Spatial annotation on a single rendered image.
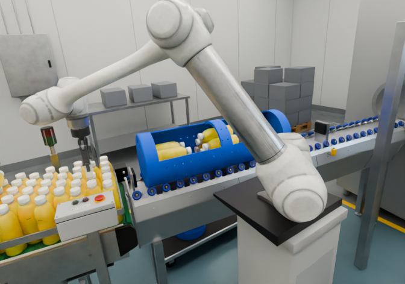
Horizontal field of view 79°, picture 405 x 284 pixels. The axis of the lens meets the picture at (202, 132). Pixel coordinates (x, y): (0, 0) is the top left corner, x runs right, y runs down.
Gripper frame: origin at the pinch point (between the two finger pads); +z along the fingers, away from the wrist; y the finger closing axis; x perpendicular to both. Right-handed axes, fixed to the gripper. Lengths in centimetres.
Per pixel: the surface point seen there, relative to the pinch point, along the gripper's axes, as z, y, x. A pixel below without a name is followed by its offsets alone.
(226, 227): 98, 41, -92
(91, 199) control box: 3.2, -22.6, -0.4
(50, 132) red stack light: -9.9, 38.4, 18.0
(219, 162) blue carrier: 8, -8, -63
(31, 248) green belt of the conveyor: 23.3, -12.7, 25.8
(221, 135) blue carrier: -6, -6, -66
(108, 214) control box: 7.7, -28.8, -5.4
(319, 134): 13, 6, -152
